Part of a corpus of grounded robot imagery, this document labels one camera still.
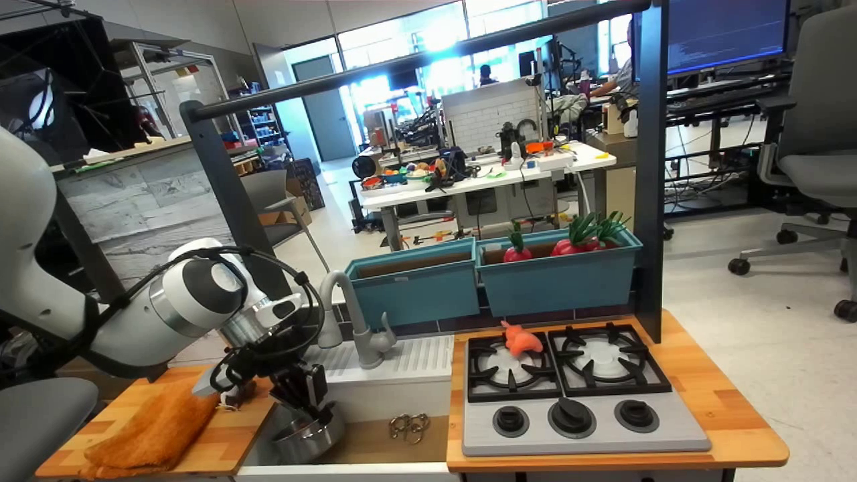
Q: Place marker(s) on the grey toy gas stove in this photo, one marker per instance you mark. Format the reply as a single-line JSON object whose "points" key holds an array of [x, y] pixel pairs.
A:
{"points": [[580, 418]]}

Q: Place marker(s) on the white workbench table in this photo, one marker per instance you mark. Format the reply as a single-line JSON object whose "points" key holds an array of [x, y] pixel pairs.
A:
{"points": [[499, 178]]}

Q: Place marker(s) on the black stove knob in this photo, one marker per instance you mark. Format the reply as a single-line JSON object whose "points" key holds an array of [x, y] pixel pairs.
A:
{"points": [[509, 422], [638, 415], [570, 418]]}

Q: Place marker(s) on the teal planter box with vegetables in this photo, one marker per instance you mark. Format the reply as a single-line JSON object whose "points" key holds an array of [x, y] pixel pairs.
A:
{"points": [[558, 282]]}

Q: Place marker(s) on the brown white penguin plush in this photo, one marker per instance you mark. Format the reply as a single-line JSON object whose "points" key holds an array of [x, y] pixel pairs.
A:
{"points": [[203, 386]]}

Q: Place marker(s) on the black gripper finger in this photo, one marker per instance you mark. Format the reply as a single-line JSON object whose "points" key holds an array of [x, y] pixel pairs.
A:
{"points": [[290, 399], [321, 410]]}

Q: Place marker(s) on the grey door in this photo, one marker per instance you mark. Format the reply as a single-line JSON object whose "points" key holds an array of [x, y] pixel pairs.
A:
{"points": [[321, 112]]}

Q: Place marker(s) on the white board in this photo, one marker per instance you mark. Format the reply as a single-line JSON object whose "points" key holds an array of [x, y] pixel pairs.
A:
{"points": [[491, 116]]}

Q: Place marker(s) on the empty teal planter box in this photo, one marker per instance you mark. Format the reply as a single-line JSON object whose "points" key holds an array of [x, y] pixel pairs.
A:
{"points": [[410, 290]]}

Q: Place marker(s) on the computer monitor blue screen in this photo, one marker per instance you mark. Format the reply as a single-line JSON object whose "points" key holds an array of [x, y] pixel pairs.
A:
{"points": [[726, 35]]}

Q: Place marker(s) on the black metal frame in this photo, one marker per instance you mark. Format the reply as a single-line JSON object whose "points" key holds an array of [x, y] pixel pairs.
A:
{"points": [[651, 178]]}

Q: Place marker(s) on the bunch of metal rings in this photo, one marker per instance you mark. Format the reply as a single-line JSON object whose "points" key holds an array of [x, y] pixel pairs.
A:
{"points": [[408, 429]]}

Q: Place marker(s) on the red toy radish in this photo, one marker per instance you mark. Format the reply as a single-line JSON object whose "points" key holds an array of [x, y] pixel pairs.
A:
{"points": [[518, 251]]}

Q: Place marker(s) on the stainless steel pot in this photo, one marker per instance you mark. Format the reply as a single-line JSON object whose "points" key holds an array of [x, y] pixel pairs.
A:
{"points": [[309, 442]]}

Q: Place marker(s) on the white sink basin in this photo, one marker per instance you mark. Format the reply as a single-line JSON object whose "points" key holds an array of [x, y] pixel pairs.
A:
{"points": [[401, 385]]}

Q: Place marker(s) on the grey office chair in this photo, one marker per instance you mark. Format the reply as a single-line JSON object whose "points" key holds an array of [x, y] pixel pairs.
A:
{"points": [[819, 116]]}

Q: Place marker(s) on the salmon pink plush toy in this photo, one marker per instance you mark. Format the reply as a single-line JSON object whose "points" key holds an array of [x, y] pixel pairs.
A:
{"points": [[521, 340]]}

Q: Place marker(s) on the red toy vegetable green leaves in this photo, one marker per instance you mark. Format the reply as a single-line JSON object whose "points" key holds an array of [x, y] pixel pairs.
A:
{"points": [[593, 235]]}

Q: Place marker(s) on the grey padded chair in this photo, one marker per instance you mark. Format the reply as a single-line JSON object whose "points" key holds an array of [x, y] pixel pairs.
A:
{"points": [[40, 425]]}

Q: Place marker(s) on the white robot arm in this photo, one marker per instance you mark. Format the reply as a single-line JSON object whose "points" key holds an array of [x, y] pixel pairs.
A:
{"points": [[150, 311]]}

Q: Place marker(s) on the orange terry towel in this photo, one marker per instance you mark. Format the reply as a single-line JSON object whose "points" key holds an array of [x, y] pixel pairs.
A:
{"points": [[150, 429]]}

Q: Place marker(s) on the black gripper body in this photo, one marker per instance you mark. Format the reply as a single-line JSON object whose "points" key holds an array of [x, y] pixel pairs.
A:
{"points": [[272, 353]]}

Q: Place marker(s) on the grey toy faucet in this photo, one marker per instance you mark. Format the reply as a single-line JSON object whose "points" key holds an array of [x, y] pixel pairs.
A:
{"points": [[344, 304]]}

